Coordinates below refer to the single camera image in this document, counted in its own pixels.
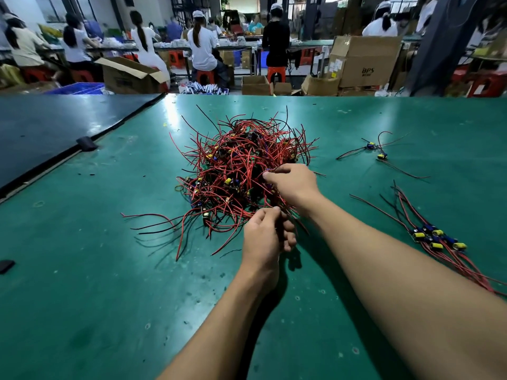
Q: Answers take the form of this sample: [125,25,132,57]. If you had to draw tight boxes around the person's right hand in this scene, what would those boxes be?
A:
[262,163,325,215]

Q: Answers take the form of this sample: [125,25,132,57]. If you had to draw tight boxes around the person's left hand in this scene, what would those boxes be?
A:
[241,206,298,286]

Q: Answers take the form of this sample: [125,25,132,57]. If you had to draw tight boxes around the person's left forearm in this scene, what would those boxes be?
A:
[156,267,283,380]

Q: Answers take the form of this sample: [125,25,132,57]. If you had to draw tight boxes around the person's right forearm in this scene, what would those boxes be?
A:
[303,194,507,380]

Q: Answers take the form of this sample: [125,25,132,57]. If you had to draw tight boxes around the torn cardboard box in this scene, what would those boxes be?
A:
[301,74,341,97]

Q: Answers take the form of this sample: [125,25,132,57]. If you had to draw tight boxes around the heap of white blue parts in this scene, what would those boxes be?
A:
[179,82,230,95]

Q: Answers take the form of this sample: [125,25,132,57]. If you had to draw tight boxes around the long green work table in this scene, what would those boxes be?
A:
[36,39,421,54]

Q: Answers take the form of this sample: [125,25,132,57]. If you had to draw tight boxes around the large closed cardboard box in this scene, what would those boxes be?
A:
[328,35,403,88]

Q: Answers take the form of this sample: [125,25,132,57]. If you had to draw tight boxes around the open brown cardboard box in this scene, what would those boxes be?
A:
[95,57,170,95]

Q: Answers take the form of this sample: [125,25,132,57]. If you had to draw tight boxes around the blue plastic crate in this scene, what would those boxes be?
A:
[45,82,106,95]

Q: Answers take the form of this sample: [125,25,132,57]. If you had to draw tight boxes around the pile of red wired components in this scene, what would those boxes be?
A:
[121,105,327,262]

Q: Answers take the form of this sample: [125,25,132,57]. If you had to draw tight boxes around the wired blue capacitor part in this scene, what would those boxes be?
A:
[336,131,409,161]

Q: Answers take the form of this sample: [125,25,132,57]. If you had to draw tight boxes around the wired yellow coil part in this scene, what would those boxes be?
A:
[375,152,431,180]

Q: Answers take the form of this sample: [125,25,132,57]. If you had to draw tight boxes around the bundle of sorted wired components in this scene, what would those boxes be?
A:
[350,180,507,298]

